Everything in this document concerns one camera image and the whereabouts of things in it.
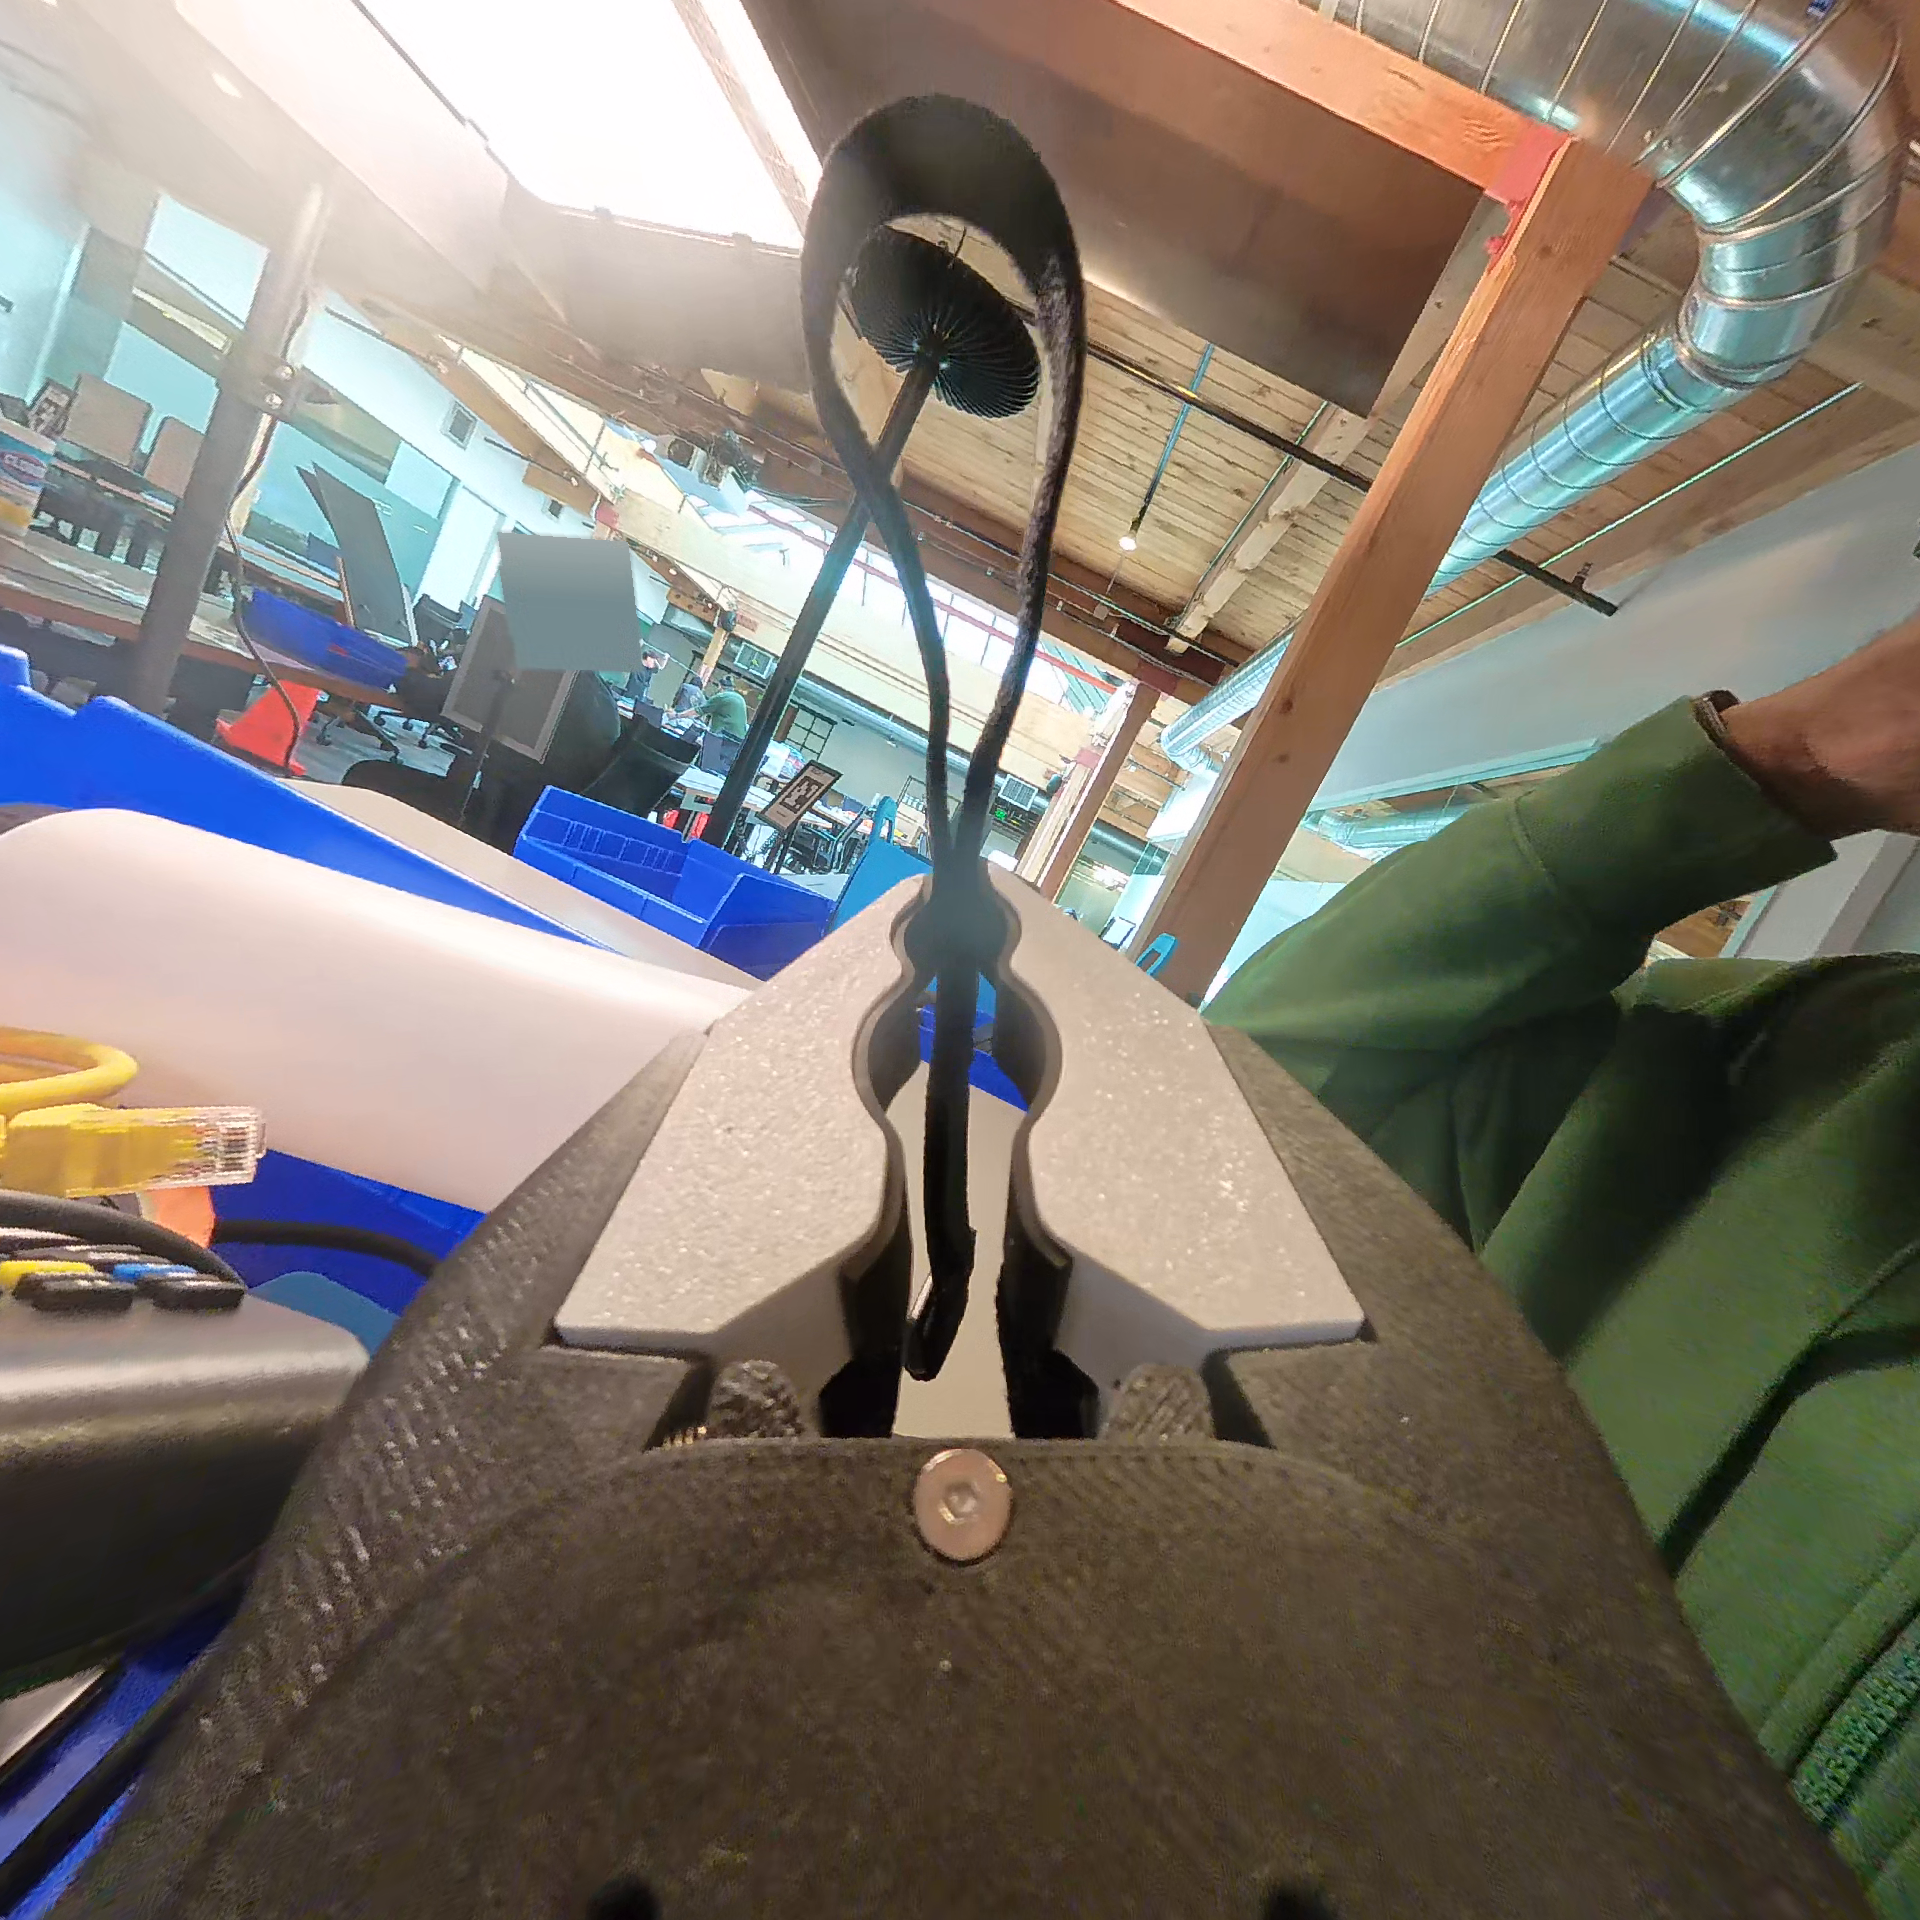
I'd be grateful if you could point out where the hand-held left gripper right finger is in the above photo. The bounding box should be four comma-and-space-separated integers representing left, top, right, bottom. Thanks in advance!
984, 867, 1373, 1440

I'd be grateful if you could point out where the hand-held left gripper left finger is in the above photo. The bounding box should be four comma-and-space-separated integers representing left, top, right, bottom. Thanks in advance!
554, 877, 923, 1440

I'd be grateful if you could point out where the blue plastic bin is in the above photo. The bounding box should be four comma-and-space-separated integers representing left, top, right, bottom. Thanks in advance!
513, 784, 710, 909
0, 647, 1040, 1920
676, 838, 832, 976

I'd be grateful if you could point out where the black strap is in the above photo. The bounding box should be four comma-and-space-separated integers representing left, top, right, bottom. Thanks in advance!
800, 91, 1090, 1380

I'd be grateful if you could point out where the person's right forearm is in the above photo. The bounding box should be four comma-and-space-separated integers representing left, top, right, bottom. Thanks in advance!
1204, 697, 1840, 1248

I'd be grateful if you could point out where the person's right hand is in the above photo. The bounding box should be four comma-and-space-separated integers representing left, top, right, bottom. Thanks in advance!
1707, 613, 1920, 841

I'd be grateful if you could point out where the white plastic bottle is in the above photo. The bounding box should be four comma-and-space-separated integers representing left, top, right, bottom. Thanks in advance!
0, 809, 757, 1216

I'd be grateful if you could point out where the person's green jacket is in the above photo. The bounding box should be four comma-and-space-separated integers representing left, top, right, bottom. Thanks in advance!
1477, 952, 1920, 1920

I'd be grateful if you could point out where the grey desk monitor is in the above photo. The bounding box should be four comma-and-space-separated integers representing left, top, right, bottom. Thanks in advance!
442, 590, 571, 767

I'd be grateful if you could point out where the black remote control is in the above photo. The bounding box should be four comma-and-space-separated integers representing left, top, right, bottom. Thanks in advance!
0, 1191, 370, 1681

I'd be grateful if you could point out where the orange traffic cone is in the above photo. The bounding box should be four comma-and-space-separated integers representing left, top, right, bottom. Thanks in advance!
215, 684, 323, 779

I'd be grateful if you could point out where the wooden beam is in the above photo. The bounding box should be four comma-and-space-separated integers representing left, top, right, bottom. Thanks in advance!
1141, 135, 1653, 1004

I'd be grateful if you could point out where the dark grey tilted panel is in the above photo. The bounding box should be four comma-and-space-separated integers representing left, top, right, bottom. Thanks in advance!
301, 464, 418, 647

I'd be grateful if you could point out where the black floor lamp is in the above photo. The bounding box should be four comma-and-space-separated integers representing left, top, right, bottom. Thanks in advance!
702, 210, 1041, 850

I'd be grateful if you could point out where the black metal pole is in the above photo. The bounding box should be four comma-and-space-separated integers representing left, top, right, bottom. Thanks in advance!
127, 178, 333, 714

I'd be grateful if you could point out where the slim wooden post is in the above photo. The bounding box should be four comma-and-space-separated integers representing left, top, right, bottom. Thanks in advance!
1034, 684, 1160, 902

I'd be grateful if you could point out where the yellow ethernet cable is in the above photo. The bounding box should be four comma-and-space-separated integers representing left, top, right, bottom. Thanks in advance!
0, 1027, 267, 1203

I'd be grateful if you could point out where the spiral metal duct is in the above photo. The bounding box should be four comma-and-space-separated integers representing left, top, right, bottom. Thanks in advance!
1162, 0, 1908, 759

